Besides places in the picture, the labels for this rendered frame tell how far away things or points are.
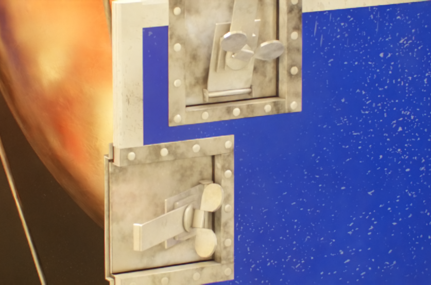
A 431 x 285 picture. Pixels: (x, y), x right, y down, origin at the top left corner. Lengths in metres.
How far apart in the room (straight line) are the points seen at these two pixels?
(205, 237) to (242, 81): 0.14
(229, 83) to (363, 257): 0.21
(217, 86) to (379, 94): 0.16
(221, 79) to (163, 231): 0.14
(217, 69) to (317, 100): 0.10
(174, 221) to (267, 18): 0.20
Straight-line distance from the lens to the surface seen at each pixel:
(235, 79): 2.10
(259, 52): 2.07
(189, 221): 2.07
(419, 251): 2.22
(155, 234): 2.03
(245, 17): 2.07
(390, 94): 2.17
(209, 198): 2.06
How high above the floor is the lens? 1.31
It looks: 13 degrees down
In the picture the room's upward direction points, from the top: straight up
